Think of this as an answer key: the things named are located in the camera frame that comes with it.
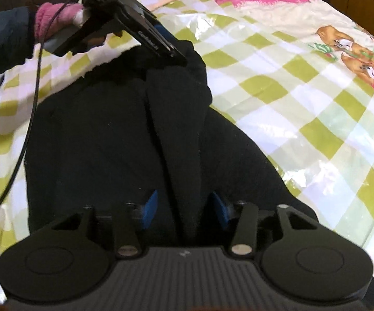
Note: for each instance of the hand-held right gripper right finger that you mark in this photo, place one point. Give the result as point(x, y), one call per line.
point(220, 212)

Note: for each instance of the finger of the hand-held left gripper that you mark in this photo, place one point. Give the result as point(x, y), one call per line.
point(149, 42)
point(162, 30)

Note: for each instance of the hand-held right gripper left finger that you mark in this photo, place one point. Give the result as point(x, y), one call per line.
point(150, 210)

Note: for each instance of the black pants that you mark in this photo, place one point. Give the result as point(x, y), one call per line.
point(109, 136)

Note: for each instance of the person's left hand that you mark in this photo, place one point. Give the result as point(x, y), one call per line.
point(52, 17)

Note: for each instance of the checked printed bed sheet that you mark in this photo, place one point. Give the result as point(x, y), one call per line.
point(287, 87)

